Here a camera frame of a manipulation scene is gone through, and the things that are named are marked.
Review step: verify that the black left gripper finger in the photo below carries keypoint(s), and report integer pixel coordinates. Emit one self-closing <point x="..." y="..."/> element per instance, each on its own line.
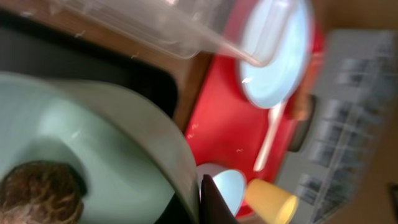
<point x="213" y="208"/>

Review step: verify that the light blue bowl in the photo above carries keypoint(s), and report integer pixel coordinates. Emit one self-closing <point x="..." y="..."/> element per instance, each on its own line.
<point x="231" y="184"/>

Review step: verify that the yellow plastic cup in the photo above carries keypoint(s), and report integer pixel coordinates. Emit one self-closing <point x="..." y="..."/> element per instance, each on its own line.
<point x="272" y="203"/>

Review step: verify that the mint green bowl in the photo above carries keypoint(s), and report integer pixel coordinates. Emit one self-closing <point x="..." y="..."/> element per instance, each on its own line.
<point x="135" y="162"/>

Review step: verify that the brown food scrap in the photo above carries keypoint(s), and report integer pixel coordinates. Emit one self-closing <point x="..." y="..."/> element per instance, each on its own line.
<point x="42" y="192"/>

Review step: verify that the orange carrot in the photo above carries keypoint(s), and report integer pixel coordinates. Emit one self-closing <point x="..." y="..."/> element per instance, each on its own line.
<point x="299" y="104"/>

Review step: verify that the gray dishwasher rack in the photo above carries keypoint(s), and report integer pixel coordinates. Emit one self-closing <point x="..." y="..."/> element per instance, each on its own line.
<point x="349" y="104"/>

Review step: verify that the clear plastic waste bin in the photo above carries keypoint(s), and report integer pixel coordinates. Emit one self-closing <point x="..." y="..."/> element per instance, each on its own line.
<point x="249" y="30"/>

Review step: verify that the black waste tray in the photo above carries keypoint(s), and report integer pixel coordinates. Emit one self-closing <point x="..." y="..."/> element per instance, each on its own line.
<point x="36" y="50"/>

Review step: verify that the red serving tray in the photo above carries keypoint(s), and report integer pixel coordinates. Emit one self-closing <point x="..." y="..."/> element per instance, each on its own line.
<point x="227" y="130"/>

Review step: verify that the white plastic spoon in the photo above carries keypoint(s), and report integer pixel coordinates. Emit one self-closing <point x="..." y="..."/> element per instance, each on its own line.
<point x="275" y="115"/>

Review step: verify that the light blue plate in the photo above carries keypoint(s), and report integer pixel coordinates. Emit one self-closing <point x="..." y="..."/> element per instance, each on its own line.
<point x="265" y="87"/>

